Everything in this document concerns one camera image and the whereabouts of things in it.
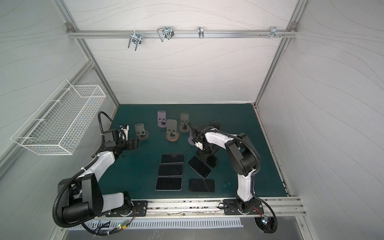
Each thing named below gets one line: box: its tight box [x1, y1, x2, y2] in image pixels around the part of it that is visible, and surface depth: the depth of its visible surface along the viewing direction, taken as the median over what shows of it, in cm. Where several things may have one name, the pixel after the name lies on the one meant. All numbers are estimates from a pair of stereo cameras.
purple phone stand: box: [188, 136, 196, 146], surface depth 100 cm
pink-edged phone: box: [158, 164, 183, 177], surface depth 87 cm
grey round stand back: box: [179, 112, 190, 133], surface depth 103 cm
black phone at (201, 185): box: [189, 178, 215, 193], surface depth 84 cm
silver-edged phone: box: [187, 155, 212, 179], surface depth 90 cm
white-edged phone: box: [155, 177, 183, 191], surface depth 82 cm
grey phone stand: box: [135, 123, 149, 141], surface depth 98 cm
